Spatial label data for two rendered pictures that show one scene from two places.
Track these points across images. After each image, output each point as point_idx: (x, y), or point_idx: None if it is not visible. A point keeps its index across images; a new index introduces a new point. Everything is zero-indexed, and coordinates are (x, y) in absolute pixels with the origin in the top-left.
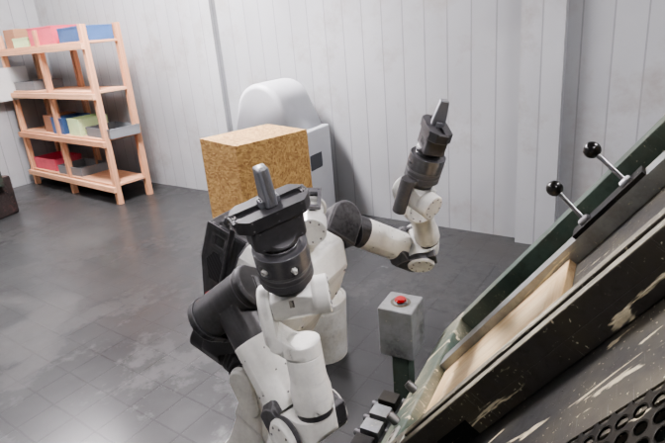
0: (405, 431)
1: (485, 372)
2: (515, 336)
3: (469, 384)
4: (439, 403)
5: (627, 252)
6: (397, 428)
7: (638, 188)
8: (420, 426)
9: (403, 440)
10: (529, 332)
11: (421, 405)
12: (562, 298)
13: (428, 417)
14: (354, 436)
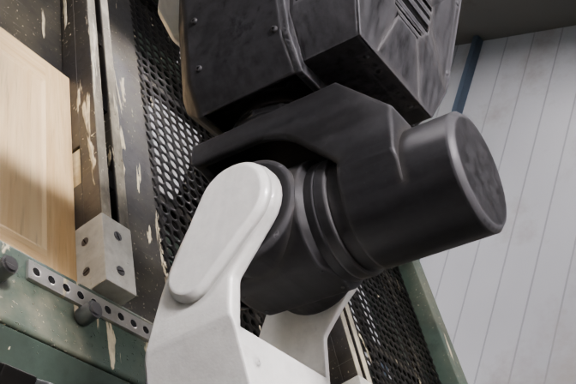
0: (107, 216)
1: (114, 107)
2: (93, 69)
3: (113, 123)
4: (106, 159)
5: (105, 4)
6: (35, 262)
7: None
8: (121, 190)
9: (123, 219)
10: (107, 65)
11: None
12: (94, 33)
13: (117, 177)
14: (18, 369)
